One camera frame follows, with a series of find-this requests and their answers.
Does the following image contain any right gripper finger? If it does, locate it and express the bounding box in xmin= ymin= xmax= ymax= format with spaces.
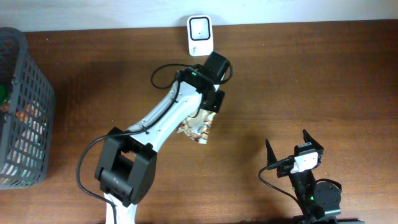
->
xmin=266 ymin=139 xmax=277 ymax=166
xmin=303 ymin=129 xmax=323 ymax=151

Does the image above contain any beige brown snack bag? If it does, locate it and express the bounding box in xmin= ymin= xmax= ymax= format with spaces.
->
xmin=177 ymin=109 xmax=217 ymax=144

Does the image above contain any green round item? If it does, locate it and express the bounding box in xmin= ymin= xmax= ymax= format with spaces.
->
xmin=0 ymin=85 xmax=11 ymax=106

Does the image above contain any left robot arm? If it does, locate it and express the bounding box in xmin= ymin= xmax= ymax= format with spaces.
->
xmin=95 ymin=52 xmax=233 ymax=223

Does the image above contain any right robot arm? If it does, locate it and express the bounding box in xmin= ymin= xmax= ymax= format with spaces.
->
xmin=258 ymin=130 xmax=342 ymax=223

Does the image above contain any white barcode scanner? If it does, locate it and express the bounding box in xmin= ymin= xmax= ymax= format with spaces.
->
xmin=187 ymin=15 xmax=214 ymax=57

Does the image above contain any grey plastic mesh basket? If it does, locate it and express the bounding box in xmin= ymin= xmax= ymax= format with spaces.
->
xmin=1 ymin=27 xmax=55 ymax=190

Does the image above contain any right black cable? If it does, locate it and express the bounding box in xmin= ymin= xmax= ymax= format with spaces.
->
xmin=257 ymin=157 xmax=312 ymax=218

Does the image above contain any black cable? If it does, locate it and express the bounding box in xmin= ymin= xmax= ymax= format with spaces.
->
xmin=76 ymin=63 xmax=234 ymax=224
xmin=257 ymin=157 xmax=312 ymax=218

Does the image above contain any left black cable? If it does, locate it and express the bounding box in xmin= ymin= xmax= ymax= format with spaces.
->
xmin=76 ymin=63 xmax=234 ymax=224

